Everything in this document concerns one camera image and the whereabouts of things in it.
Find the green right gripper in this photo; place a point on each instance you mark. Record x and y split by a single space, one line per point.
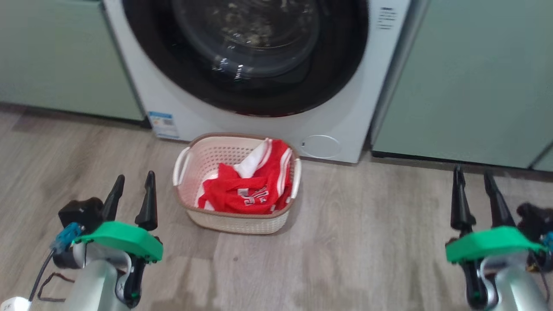
492 244

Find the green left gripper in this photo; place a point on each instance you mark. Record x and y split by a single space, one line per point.
125 239

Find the red white jersey garment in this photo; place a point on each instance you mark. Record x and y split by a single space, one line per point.
233 194

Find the black round washing machine door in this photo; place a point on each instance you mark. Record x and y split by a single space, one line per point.
151 56

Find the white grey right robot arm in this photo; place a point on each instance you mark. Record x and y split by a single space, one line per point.
514 289

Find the cream perforated laundry basket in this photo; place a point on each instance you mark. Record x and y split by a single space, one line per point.
207 155

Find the white washing machine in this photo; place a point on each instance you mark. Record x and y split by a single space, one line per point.
173 108

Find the pale green cabinet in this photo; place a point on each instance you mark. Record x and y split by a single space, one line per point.
56 56
545 162
475 86

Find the blue energy label sticker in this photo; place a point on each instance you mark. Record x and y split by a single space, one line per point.
163 125

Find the white plastic block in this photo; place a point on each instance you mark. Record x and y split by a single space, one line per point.
15 304

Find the round white filter cover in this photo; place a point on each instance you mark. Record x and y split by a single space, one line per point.
320 147

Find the black text warning label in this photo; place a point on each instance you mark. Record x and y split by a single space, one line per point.
387 18

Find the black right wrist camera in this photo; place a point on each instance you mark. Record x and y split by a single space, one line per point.
533 218

